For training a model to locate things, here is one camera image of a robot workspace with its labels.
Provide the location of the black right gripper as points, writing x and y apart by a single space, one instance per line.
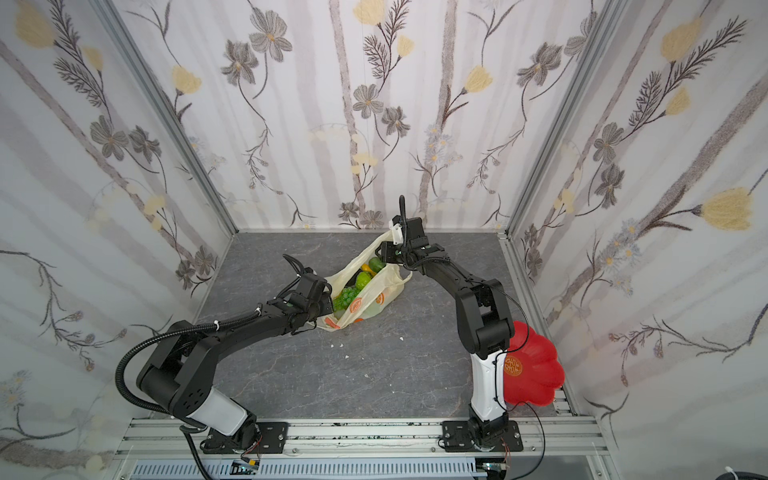
405 243

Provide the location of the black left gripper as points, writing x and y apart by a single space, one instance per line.
318 290

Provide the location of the yellow printed plastic bag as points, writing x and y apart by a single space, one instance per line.
383 289

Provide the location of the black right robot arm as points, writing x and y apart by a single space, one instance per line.
485 326

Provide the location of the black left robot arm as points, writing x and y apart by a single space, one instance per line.
179 375

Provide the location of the green grape bunch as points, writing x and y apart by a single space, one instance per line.
345 298

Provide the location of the dark green avocado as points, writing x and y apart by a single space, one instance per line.
376 264

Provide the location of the light green custard apple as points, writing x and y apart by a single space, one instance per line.
361 281

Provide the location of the yellow banana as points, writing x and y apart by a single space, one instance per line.
365 268

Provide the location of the red flower-shaped plate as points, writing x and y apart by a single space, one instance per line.
531 370

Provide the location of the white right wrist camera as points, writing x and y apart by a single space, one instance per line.
396 230

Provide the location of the white slotted cable duct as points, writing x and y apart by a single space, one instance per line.
375 468

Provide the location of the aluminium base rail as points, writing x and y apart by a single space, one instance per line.
426 437

